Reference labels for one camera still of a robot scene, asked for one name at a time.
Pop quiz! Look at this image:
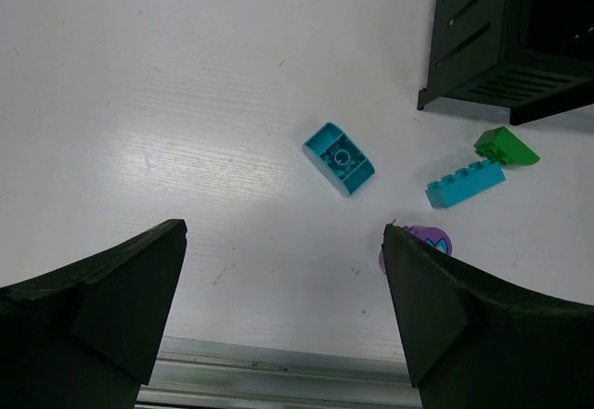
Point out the teal curved lego brick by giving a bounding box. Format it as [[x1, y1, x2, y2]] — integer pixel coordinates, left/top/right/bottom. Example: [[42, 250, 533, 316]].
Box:
[[303, 122, 376, 197]]

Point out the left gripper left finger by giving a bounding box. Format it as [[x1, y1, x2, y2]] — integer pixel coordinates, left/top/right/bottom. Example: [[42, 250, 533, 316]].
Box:
[[1, 219, 187, 408]]

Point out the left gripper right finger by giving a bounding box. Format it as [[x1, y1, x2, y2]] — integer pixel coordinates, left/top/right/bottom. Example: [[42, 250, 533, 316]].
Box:
[[382, 224, 593, 408]]

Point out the green curved lego brick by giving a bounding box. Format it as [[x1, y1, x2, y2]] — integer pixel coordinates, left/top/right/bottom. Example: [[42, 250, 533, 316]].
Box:
[[473, 127, 540, 166]]

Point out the aluminium frame rail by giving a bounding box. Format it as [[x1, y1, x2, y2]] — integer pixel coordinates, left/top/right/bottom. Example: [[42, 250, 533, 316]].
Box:
[[136, 337, 421, 408]]

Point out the purple round flower lego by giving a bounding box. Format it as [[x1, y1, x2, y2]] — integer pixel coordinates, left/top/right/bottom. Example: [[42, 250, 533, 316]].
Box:
[[402, 225, 453, 256]]

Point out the black slotted container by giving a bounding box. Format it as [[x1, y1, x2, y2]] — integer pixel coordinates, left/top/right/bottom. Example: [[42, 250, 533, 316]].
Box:
[[417, 0, 593, 125]]

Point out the teal long lego brick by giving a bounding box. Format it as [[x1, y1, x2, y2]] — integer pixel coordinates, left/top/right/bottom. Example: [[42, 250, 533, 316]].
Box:
[[425, 160, 506, 209]]

